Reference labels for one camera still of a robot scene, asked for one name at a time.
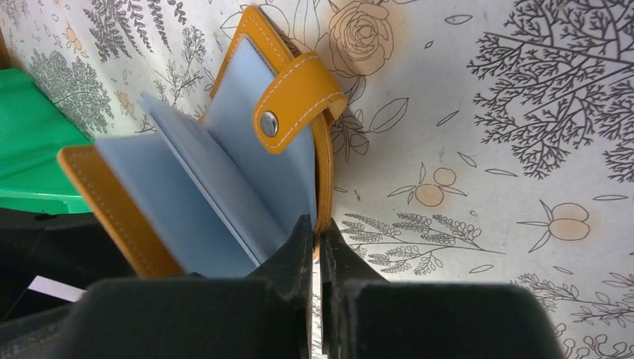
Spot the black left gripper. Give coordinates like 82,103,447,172
1,209,135,337

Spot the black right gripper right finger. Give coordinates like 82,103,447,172
319,221,387,358

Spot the orange leather card holder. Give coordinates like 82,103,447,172
57,6,348,278

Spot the green plastic bin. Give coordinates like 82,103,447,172
1,68,90,215

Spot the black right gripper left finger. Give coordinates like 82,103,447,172
248,215,314,358

